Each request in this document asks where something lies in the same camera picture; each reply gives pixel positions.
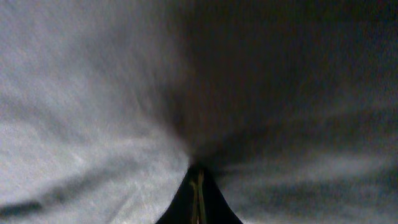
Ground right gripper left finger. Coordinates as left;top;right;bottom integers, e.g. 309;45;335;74
155;166;197;224

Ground navy blue shorts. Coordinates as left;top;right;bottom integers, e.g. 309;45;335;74
1;1;397;223

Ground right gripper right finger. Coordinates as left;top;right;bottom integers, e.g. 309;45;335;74
198;169;243;224

